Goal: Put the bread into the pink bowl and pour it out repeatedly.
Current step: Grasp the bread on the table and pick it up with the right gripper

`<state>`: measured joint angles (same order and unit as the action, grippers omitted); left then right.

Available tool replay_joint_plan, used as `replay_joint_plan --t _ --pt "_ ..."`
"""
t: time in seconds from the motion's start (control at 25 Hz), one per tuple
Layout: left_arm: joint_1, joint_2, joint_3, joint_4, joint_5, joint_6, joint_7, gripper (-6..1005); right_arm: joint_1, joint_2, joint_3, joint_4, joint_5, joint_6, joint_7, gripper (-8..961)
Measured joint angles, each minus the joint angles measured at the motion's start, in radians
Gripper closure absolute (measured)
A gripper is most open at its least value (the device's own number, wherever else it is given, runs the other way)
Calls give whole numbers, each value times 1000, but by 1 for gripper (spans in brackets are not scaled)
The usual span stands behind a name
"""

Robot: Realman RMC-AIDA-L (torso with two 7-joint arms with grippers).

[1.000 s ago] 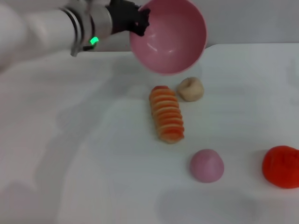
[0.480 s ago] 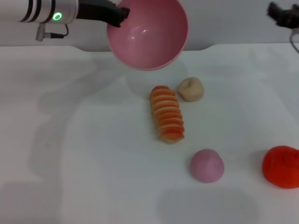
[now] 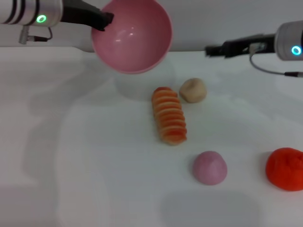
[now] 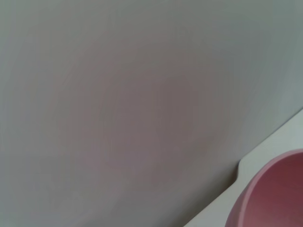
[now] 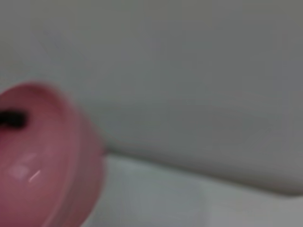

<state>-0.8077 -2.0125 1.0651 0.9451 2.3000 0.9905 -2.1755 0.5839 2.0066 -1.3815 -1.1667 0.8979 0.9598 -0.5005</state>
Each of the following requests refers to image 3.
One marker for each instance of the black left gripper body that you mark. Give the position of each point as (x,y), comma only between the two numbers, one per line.
(78,13)

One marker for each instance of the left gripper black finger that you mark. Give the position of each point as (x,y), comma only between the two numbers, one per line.
(106,21)

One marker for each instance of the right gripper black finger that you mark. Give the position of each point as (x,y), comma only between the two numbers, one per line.
(214,50)

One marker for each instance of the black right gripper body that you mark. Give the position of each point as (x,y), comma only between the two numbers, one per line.
(251,45)

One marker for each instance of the pink plastic bowl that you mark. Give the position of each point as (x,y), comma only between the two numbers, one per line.
(137,40)

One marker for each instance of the long striped bread roll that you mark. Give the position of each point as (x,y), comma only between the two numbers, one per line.
(169,116)

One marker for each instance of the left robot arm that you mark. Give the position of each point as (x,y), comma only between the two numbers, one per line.
(26,11)

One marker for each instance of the beige round bun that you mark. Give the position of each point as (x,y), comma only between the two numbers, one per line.
(193,91)

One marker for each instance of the pink round bun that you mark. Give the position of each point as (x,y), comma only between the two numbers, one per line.
(209,169)

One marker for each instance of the orange-red round bun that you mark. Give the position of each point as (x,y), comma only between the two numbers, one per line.
(286,169)

